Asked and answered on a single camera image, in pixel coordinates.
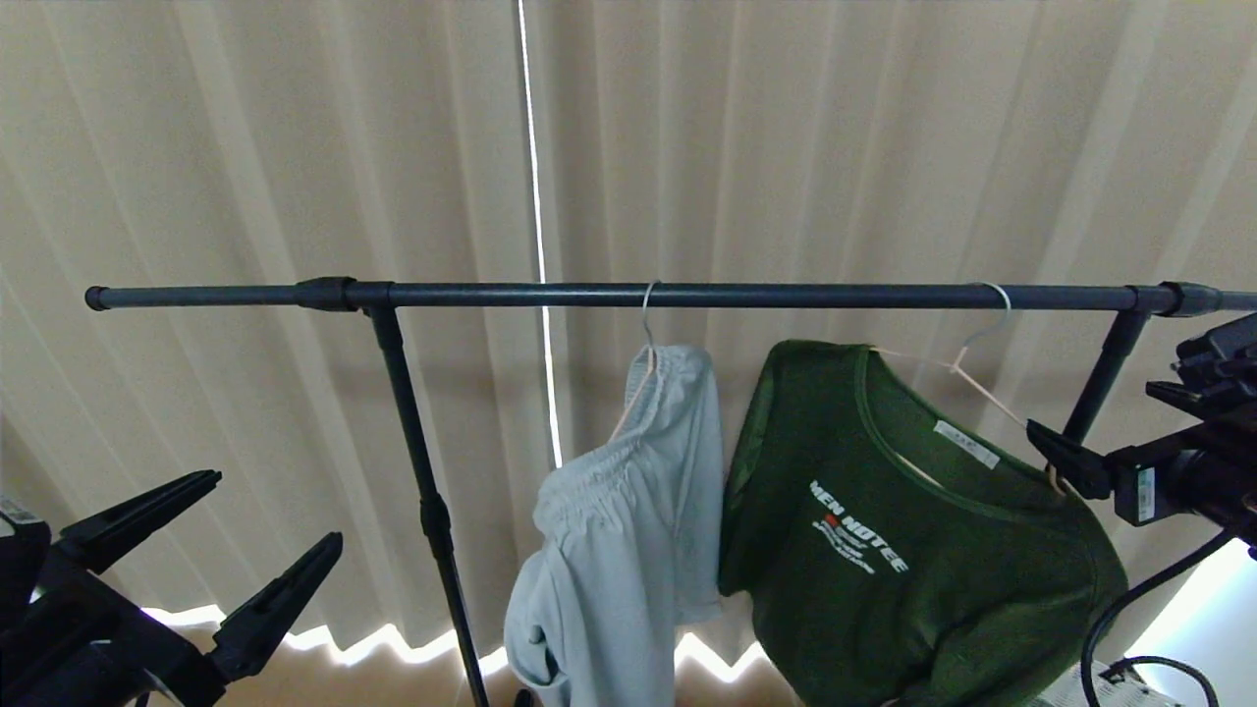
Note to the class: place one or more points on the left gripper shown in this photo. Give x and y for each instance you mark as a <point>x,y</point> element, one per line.
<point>88,648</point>

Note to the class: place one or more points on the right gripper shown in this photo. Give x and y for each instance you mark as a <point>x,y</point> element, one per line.
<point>1178,481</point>

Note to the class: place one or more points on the pink clothes hanger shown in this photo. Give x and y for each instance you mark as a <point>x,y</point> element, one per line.
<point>648,314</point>
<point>982,393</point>

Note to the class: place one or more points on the green garment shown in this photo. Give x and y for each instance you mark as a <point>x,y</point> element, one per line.
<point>933,609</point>

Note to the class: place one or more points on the pale grey shorts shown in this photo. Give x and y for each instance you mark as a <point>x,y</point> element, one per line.
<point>628,550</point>

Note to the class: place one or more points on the white laundry basket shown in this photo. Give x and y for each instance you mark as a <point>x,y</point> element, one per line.
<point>1100,692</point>

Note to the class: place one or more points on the black clothes rack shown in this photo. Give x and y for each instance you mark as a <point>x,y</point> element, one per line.
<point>491,295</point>

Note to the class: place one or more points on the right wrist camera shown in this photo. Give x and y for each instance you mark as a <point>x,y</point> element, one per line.
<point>1218,353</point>

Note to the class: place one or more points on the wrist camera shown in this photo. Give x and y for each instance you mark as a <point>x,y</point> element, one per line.
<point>1218,353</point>
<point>20,560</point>

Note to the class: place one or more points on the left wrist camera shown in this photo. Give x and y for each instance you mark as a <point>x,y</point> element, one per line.
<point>20,560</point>

